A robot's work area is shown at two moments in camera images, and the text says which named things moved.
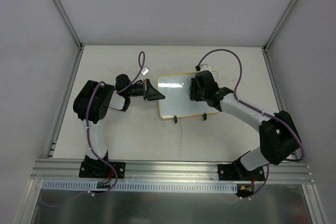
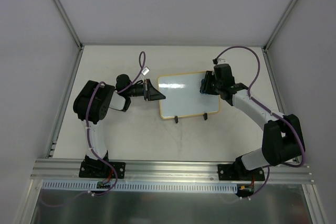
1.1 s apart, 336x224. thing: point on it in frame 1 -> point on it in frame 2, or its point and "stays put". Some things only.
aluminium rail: [188, 170] stays put
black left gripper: [146, 90] stays put
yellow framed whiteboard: [176, 89] stays put
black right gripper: [193, 91] -> [207, 83]
